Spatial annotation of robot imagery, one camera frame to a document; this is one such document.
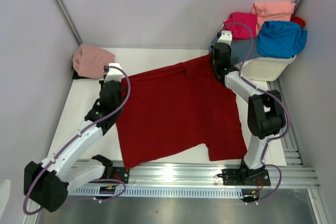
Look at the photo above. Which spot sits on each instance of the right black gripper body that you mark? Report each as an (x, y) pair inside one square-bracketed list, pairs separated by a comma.
[(214, 66)]

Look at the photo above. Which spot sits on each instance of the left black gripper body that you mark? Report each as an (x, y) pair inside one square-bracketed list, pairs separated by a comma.
[(101, 82)]

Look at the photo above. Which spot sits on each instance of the dark red t-shirt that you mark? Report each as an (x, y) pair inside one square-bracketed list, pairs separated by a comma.
[(174, 108)]

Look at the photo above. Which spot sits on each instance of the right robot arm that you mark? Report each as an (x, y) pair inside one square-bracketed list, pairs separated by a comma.
[(265, 119)]

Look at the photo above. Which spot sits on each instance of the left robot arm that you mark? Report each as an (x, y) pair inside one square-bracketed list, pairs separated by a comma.
[(49, 182)]

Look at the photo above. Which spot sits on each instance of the slate blue t-shirt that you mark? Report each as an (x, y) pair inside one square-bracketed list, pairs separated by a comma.
[(240, 48)]

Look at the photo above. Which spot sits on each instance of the magenta t-shirt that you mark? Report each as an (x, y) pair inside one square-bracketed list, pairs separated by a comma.
[(241, 25)]

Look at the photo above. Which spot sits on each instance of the white laundry basket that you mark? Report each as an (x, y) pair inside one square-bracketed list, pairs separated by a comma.
[(265, 68)]

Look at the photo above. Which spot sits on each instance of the folded pink t-shirt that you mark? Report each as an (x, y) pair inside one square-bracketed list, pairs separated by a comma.
[(89, 61)]

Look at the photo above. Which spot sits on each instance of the salmon pink t-shirt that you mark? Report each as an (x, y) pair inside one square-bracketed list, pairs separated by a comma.
[(272, 11)]

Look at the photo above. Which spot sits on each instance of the bright red t-shirt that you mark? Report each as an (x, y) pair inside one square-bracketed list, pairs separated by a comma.
[(298, 20)]

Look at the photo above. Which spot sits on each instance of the left corner aluminium profile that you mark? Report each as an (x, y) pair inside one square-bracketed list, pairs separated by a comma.
[(68, 20)]

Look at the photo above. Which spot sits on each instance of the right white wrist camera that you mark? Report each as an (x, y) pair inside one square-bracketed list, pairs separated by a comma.
[(225, 36)]

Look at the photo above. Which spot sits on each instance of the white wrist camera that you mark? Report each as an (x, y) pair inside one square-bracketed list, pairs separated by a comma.
[(225, 36), (112, 72)]

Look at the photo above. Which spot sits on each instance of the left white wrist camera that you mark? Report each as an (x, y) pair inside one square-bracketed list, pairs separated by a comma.
[(112, 72)]

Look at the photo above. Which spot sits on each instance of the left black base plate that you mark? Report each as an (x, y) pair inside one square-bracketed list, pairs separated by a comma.
[(119, 173)]

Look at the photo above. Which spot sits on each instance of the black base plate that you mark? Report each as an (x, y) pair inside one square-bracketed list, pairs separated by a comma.
[(119, 173), (245, 177)]

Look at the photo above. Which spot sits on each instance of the aluminium mounting rail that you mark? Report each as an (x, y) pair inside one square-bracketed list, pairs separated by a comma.
[(204, 176)]

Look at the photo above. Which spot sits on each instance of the white slotted cable duct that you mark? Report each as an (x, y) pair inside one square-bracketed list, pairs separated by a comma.
[(132, 191)]

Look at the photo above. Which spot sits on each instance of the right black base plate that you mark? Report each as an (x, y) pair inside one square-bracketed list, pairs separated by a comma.
[(245, 177)]

